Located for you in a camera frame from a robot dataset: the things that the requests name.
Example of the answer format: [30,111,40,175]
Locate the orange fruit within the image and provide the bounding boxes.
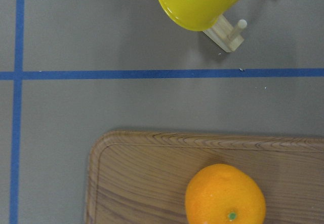
[185,164,266,223]

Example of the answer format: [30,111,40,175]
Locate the wooden cutting board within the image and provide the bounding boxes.
[85,131,323,223]

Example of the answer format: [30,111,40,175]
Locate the wooden dish rack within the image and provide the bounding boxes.
[197,0,247,52]

